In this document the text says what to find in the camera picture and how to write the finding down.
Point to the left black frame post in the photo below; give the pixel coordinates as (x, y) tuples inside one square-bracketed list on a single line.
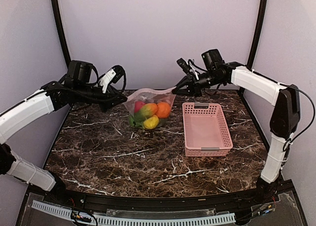
[(60, 31)]

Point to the green toy cabbage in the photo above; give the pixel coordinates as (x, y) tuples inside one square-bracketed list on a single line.
[(133, 123)]

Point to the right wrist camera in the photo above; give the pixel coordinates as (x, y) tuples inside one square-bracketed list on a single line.
[(191, 73)]

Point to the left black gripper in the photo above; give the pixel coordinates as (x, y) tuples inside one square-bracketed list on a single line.
[(109, 102)]

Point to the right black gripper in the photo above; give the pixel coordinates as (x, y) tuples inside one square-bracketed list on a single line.
[(194, 87)]

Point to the black frame post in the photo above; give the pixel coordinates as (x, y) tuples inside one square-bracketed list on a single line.
[(60, 31), (257, 33)]

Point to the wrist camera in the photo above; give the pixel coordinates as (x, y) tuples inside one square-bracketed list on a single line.
[(191, 73), (112, 76)]

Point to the yellow toy lemon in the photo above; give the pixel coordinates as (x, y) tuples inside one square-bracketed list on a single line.
[(151, 123)]

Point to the orange toy fruit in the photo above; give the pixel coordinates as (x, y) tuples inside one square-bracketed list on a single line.
[(164, 110)]

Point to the red toy apple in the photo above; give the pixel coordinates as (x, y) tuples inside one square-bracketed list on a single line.
[(138, 105)]

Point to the clear zip top bag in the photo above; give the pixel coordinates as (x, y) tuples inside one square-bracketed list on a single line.
[(150, 96)]

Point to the right black frame post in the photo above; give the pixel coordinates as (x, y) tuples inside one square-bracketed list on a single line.
[(257, 33)]

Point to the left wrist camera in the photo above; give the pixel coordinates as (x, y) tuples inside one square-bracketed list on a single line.
[(112, 76)]

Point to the black front rail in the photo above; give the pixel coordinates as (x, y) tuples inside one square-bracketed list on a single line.
[(244, 203)]

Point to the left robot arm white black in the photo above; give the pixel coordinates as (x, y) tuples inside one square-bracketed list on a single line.
[(74, 87)]

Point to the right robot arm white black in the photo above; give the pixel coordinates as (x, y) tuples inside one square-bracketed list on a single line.
[(284, 98)]

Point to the white slotted cable duct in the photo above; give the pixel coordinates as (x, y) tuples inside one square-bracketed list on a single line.
[(136, 218)]

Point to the orange green toy mango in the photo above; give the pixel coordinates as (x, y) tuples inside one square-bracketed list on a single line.
[(147, 111)]

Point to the pink perforated plastic basket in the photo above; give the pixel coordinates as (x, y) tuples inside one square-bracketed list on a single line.
[(206, 131)]

